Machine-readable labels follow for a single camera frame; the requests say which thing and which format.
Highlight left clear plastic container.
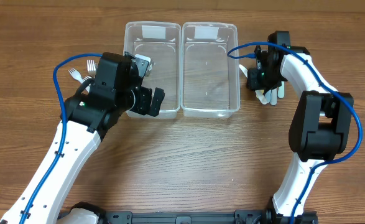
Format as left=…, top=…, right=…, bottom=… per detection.
left=124, top=21, right=182, bottom=119

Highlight white plastic fork left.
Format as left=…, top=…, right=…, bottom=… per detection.
left=68, top=68, right=91, bottom=84

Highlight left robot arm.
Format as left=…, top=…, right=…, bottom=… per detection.
left=0, top=52, right=165, bottom=224

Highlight metal fork tall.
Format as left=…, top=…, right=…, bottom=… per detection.
left=86, top=59, right=97, bottom=77

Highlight left blue cable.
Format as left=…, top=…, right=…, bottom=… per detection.
left=17, top=52, right=104, bottom=224

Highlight right clear plastic container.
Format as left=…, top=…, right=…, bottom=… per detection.
left=181, top=22, right=240, bottom=119

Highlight pale blue plastic knife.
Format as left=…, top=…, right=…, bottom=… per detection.
left=270, top=88, right=277, bottom=106

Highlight white plastic knife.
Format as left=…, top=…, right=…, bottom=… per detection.
left=239, top=64, right=269, bottom=105

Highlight teal plastic knife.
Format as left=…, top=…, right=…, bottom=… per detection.
left=277, top=82, right=285, bottom=99

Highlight clear plastic container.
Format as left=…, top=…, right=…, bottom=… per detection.
left=181, top=22, right=240, bottom=119
left=124, top=21, right=182, bottom=119

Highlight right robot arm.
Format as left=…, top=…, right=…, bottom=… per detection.
left=245, top=31, right=354, bottom=223

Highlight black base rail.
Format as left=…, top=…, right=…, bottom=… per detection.
left=106, top=210, right=267, bottom=224

